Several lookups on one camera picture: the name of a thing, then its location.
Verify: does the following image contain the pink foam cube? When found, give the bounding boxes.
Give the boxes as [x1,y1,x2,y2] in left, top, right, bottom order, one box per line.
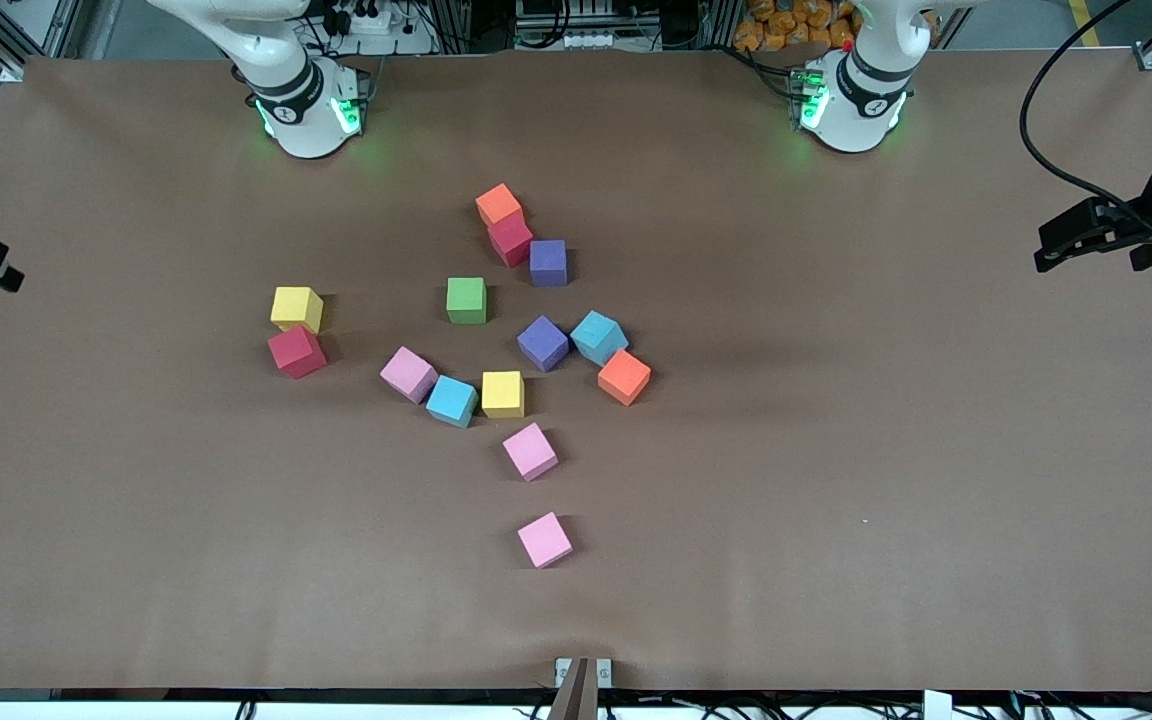
[379,346,439,405]
[517,511,574,570]
[502,422,559,483]

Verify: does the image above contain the orange foam cube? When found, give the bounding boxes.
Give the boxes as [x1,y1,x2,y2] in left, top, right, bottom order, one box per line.
[597,348,653,407]
[475,183,524,228]

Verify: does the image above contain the green foam cube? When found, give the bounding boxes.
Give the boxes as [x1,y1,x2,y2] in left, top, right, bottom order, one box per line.
[446,277,489,326]

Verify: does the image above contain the purple foam cube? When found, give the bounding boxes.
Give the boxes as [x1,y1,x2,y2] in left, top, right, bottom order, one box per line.
[516,315,571,373]
[529,239,569,288]

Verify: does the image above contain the red foam cube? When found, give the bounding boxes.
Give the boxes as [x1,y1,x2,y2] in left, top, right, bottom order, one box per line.
[487,213,534,269]
[267,325,328,381]

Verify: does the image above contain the yellow foam cube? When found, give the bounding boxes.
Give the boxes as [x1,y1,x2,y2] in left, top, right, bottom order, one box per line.
[270,286,325,335]
[481,371,526,420]

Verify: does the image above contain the brown table cover sheet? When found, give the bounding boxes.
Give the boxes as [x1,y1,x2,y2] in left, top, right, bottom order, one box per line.
[0,50,1152,693]

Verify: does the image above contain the orange packets pile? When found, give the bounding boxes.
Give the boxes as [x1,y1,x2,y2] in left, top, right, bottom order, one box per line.
[736,0,862,53]

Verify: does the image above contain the white power strip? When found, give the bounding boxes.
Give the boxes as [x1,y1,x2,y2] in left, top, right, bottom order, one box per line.
[308,0,437,56]

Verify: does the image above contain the blue foam cube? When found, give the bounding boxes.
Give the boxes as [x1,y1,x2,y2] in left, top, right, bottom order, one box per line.
[425,375,480,429]
[570,310,630,367]

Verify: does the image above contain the white equipment box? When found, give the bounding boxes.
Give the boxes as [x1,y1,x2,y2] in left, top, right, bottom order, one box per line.
[516,0,637,51]

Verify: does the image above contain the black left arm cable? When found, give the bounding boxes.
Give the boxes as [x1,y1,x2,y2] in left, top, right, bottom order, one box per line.
[1020,0,1152,241]

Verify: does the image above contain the aluminium frame post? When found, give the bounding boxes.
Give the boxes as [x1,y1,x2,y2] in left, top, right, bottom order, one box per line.
[436,0,469,53]
[701,0,743,49]

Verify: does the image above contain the small metal bracket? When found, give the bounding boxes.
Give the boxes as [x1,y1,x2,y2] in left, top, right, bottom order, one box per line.
[554,657,613,691]

